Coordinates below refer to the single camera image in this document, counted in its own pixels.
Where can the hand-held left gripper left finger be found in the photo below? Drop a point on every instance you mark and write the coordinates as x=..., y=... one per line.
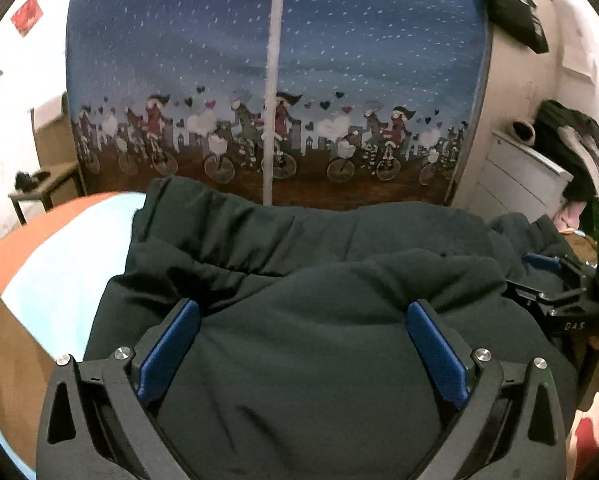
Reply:
x=169, y=350

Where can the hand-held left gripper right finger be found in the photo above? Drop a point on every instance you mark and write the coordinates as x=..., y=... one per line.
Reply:
x=437, y=355

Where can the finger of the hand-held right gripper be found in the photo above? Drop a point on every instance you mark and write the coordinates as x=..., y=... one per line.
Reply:
x=554, y=310
x=542, y=261

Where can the dark green padded jacket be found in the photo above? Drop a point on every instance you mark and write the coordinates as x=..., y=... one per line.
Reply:
x=329, y=285

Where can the pile of dark clothes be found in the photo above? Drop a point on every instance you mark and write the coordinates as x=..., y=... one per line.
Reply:
x=564, y=130

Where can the pink cloth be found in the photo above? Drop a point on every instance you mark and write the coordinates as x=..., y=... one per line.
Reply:
x=569, y=217

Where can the white drawer cabinet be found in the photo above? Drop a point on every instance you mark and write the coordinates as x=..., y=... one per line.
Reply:
x=514, y=175

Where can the light blue orange bed sheet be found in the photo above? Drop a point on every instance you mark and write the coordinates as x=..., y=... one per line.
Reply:
x=54, y=270

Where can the brown blanket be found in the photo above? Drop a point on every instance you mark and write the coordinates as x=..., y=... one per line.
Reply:
x=9, y=360

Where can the small wooden table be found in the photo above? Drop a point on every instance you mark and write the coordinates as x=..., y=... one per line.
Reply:
x=54, y=180

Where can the dark item on table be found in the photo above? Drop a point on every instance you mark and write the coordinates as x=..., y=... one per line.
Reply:
x=29, y=180

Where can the brown cardboard box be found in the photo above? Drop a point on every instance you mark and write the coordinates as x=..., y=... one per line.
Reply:
x=54, y=135

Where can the black hanging bag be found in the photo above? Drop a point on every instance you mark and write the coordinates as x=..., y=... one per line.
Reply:
x=517, y=10

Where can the blue printed curtain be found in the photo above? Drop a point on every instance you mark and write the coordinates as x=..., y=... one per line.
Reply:
x=204, y=60

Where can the white pole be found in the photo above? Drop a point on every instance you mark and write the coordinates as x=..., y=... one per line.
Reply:
x=274, y=60

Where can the red wall sticker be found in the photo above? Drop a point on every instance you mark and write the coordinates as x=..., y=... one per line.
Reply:
x=28, y=15

